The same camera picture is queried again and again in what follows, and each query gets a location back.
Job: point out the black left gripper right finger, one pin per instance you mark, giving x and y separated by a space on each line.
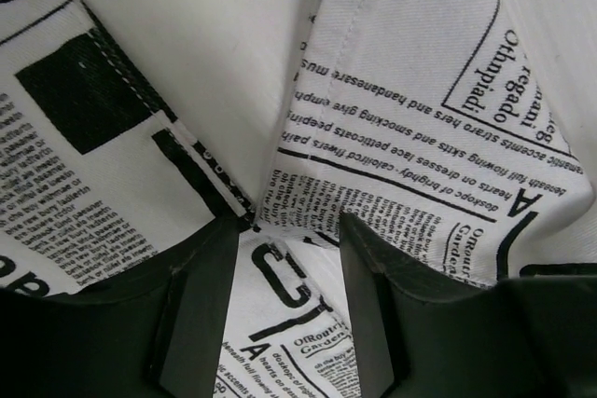
418 333

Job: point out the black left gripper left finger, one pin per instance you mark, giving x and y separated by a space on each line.
154 330

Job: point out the newspaper print trousers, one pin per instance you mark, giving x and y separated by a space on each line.
423 118

